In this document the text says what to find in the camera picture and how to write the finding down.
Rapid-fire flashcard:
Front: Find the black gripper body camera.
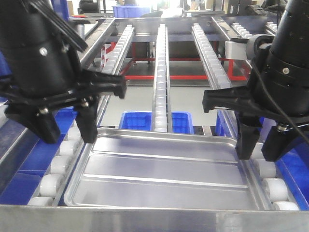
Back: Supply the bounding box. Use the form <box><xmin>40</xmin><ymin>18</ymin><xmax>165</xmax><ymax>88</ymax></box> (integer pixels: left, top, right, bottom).
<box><xmin>0</xmin><ymin>69</ymin><xmax>126</xmax><ymax>114</ymax></box>
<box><xmin>202</xmin><ymin>79</ymin><xmax>309</xmax><ymax>131</ymax></box>

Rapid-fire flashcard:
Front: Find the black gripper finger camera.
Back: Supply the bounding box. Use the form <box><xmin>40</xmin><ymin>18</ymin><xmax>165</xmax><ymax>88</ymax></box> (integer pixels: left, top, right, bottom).
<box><xmin>4</xmin><ymin>103</ymin><xmax>60</xmax><ymax>144</ymax></box>
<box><xmin>75</xmin><ymin>95</ymin><xmax>99</xmax><ymax>143</ymax></box>
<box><xmin>261</xmin><ymin>126</ymin><xmax>305</xmax><ymax>161</ymax></box>
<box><xmin>236</xmin><ymin>112</ymin><xmax>262</xmax><ymax>160</ymax></box>

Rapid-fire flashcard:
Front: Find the silver ribbed metal tray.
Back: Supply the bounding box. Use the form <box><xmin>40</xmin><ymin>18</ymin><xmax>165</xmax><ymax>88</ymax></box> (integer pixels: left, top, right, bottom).
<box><xmin>64</xmin><ymin>128</ymin><xmax>271</xmax><ymax>210</ymax></box>

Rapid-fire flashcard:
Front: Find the blue bin below right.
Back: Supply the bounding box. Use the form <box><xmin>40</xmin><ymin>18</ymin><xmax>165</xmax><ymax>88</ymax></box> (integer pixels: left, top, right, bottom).
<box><xmin>215</xmin><ymin>110</ymin><xmax>309</xmax><ymax>210</ymax></box>

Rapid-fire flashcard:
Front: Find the blue bin below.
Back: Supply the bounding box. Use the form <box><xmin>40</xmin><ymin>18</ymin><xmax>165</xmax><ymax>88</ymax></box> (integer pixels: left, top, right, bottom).
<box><xmin>118</xmin><ymin>111</ymin><xmax>194</xmax><ymax>134</ymax></box>
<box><xmin>215</xmin><ymin>110</ymin><xmax>309</xmax><ymax>210</ymax></box>
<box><xmin>0</xmin><ymin>107</ymin><xmax>77</xmax><ymax>205</ymax></box>

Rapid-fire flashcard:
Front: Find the blue bin below left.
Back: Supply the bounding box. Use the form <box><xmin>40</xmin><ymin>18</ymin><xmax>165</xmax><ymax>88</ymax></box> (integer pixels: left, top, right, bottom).
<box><xmin>0</xmin><ymin>107</ymin><xmax>77</xmax><ymax>205</ymax></box>

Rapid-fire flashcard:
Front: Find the right white roller track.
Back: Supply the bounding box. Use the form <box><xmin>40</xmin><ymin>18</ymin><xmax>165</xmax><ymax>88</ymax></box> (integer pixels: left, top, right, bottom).
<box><xmin>192</xmin><ymin>23</ymin><xmax>301</xmax><ymax>211</ymax></box>

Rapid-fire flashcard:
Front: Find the white roller track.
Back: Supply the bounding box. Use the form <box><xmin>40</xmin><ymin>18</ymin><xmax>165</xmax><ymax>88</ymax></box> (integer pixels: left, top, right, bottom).
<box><xmin>192</xmin><ymin>23</ymin><xmax>301</xmax><ymax>211</ymax></box>
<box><xmin>151</xmin><ymin>24</ymin><xmax>173</xmax><ymax>133</ymax></box>
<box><xmin>27</xmin><ymin>25</ymin><xmax>135</xmax><ymax>206</ymax></box>

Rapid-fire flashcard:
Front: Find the right lane roller track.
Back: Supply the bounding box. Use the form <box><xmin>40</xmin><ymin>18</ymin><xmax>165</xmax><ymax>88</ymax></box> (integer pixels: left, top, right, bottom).
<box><xmin>231</xmin><ymin>22</ymin><xmax>253</xmax><ymax>39</ymax></box>

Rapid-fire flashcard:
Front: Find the blue bin below centre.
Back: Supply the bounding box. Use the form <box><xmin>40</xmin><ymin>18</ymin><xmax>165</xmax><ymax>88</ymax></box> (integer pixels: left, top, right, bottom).
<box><xmin>118</xmin><ymin>111</ymin><xmax>194</xmax><ymax>134</ymax></box>

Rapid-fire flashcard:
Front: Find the left white roller track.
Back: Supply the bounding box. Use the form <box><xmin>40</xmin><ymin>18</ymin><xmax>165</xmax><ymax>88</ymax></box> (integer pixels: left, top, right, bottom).
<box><xmin>27</xmin><ymin>25</ymin><xmax>135</xmax><ymax>206</ymax></box>

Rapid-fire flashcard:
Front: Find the far right roller track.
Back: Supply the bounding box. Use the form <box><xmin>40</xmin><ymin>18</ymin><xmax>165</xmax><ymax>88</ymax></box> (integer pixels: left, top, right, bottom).
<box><xmin>265</xmin><ymin>21</ymin><xmax>278</xmax><ymax>36</ymax></box>

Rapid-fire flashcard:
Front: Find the middle white roller track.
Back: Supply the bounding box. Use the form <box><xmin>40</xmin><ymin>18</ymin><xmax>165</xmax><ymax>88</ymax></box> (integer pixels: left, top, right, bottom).
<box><xmin>151</xmin><ymin>24</ymin><xmax>173</xmax><ymax>133</ymax></box>

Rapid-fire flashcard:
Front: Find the far blue bin background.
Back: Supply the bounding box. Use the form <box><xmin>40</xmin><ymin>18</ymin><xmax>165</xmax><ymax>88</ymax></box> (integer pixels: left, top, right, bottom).
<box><xmin>112</xmin><ymin>5</ymin><xmax>151</xmax><ymax>18</ymax></box>

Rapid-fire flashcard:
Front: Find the red metal frame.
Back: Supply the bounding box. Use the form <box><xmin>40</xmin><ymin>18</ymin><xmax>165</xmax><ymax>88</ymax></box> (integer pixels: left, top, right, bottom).
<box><xmin>120</xmin><ymin>41</ymin><xmax>249</xmax><ymax>83</ymax></box>

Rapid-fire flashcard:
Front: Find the black robot arm camera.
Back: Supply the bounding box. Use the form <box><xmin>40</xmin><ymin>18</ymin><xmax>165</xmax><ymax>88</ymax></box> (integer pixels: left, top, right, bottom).
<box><xmin>0</xmin><ymin>0</ymin><xmax>87</xmax><ymax>97</ymax></box>
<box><xmin>246</xmin><ymin>0</ymin><xmax>309</xmax><ymax>117</ymax></box>

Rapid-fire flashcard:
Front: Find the steel left divider rail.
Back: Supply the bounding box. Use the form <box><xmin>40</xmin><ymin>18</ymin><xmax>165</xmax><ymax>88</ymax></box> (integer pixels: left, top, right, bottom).
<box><xmin>0</xmin><ymin>18</ymin><xmax>116</xmax><ymax>187</ymax></box>

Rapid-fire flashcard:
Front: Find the steel divider rail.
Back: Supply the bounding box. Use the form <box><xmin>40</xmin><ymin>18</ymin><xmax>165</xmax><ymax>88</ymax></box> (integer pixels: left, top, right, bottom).
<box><xmin>211</xmin><ymin>16</ymin><xmax>242</xmax><ymax>42</ymax></box>
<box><xmin>0</xmin><ymin>18</ymin><xmax>116</xmax><ymax>187</ymax></box>

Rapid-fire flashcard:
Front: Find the steel right divider rail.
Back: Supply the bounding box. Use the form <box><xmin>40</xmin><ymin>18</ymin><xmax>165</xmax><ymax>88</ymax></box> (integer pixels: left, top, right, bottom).
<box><xmin>211</xmin><ymin>16</ymin><xmax>242</xmax><ymax>42</ymax></box>

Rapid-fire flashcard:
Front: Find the steel front rail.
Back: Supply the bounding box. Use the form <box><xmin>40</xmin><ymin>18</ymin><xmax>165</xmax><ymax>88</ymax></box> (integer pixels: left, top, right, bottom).
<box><xmin>0</xmin><ymin>205</ymin><xmax>309</xmax><ymax>232</ymax></box>

